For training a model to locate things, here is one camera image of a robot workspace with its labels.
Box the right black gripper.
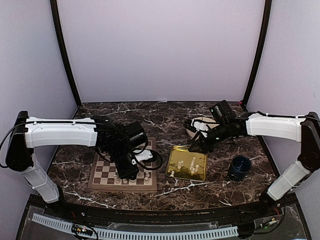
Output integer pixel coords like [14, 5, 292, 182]
[188, 121, 230, 154]

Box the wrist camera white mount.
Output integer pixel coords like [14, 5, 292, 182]
[183, 117, 215, 138]
[131, 149, 163, 171]

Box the beige floral ceramic plate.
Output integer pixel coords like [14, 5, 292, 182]
[186, 116, 218, 138]

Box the right black frame post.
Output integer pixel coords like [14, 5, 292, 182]
[240, 0, 273, 110]

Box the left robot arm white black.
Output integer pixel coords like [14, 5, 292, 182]
[1, 111, 153, 218]

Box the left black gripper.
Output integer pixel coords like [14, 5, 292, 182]
[108, 142, 140, 180]

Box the white chess piece cluster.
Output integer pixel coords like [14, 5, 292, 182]
[177, 157, 196, 171]

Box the white chess queen piece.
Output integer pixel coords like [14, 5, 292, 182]
[113, 175, 121, 185]

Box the black frame post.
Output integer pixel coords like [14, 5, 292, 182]
[240, 0, 273, 110]
[50, 0, 82, 108]

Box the left black frame post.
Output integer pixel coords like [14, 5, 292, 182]
[50, 0, 82, 108]

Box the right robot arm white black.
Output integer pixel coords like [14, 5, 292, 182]
[183, 100, 320, 217]

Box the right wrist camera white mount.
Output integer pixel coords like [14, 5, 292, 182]
[183, 117, 215, 138]

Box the white cable duct strip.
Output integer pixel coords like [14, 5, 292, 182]
[31, 213, 239, 240]

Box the dark blue mug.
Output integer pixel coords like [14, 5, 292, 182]
[227, 155, 252, 182]

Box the wooden chess board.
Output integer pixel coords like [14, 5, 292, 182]
[88, 153, 157, 193]

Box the gold metal tray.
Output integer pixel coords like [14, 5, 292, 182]
[165, 145, 208, 182]

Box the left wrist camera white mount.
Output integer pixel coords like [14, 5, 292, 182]
[131, 149, 163, 171]

